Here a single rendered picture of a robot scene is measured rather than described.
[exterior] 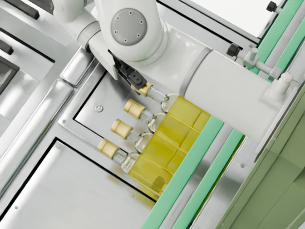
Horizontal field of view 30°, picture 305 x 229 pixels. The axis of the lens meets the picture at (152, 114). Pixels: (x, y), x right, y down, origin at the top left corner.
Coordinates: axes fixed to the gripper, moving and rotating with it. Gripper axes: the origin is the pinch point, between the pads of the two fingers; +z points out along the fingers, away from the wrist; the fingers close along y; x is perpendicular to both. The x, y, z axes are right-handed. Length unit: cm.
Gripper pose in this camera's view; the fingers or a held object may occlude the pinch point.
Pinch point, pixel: (137, 83)
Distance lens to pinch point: 138.8
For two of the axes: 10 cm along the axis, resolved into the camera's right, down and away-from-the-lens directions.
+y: -0.4, -2.6, -9.6
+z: 6.8, 7.0, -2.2
